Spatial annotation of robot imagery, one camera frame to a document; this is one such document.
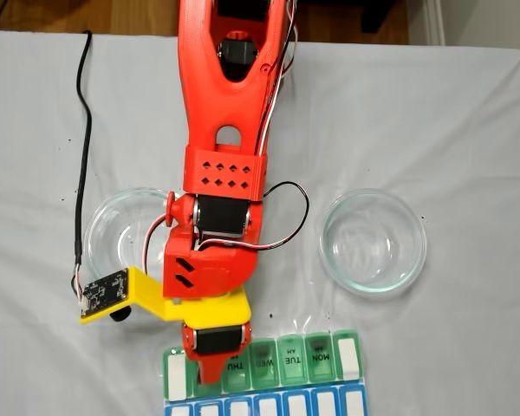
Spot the black camera cable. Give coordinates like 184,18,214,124
71,29,94,301

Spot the white tablecloth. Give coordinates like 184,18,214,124
0,29,520,416

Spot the weekly pill organizer box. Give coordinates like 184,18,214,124
162,328,369,416

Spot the white baseboard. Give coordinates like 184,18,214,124
422,0,446,47

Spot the camera board on yellow mount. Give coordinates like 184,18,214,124
78,266,166,326

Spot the white red servo wire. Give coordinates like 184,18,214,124
145,180,311,278

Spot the small clear glass bowl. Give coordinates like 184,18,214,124
318,188,428,298

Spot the large clear glass bowl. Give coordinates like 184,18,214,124
82,186,187,287

